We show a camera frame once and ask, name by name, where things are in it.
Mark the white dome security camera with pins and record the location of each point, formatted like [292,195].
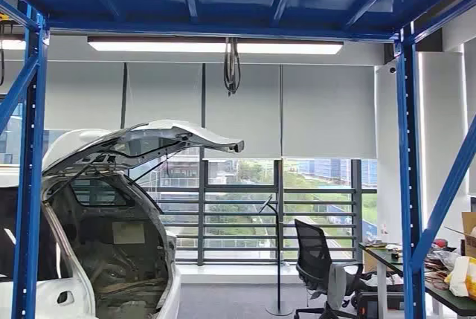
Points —
[392,69]

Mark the grey metal window railing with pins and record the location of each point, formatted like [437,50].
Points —
[202,208]

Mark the black mesh office chair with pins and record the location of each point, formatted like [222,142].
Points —
[312,248]

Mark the black equipment case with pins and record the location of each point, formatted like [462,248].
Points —
[372,307]

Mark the yellow white plastic bag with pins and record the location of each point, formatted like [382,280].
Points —
[461,277]

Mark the black floor lamp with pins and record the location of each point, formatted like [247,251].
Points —
[278,257]

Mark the grey cloth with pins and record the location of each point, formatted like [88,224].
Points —
[336,287]

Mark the long ceiling light strip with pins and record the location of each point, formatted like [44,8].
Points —
[148,46]
[11,44]

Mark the grey roller blind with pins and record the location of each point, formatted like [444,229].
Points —
[164,90]
[253,119]
[327,110]
[81,95]

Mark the brown cardboard box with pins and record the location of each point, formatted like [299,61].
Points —
[469,228]

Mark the green top desk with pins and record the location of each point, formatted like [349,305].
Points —
[382,287]

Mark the white car body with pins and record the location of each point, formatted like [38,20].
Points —
[74,144]

